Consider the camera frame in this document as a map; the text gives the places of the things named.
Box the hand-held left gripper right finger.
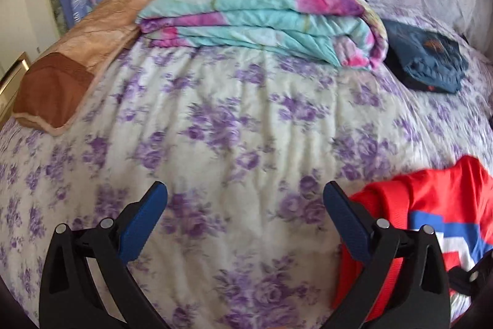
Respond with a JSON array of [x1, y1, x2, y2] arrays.
[[323, 180, 451, 329]]

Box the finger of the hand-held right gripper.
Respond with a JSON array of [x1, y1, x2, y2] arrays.
[[450, 247, 493, 299]]

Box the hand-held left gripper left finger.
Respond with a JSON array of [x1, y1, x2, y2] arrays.
[[39, 180, 170, 329]]

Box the red pants with striped band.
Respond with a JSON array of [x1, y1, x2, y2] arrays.
[[331, 155, 493, 326]]

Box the purple floral bed sheet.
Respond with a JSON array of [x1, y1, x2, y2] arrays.
[[0, 5, 493, 329]]

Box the brown pillow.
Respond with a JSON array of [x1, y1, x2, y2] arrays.
[[11, 0, 180, 137]]

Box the folded blue jeans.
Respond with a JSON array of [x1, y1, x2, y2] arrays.
[[385, 19, 470, 94]]

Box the wooden furniture with gold trim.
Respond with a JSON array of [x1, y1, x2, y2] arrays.
[[0, 51, 32, 123]]

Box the folded teal pink floral quilt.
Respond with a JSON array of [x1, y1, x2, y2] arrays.
[[136, 0, 389, 71]]

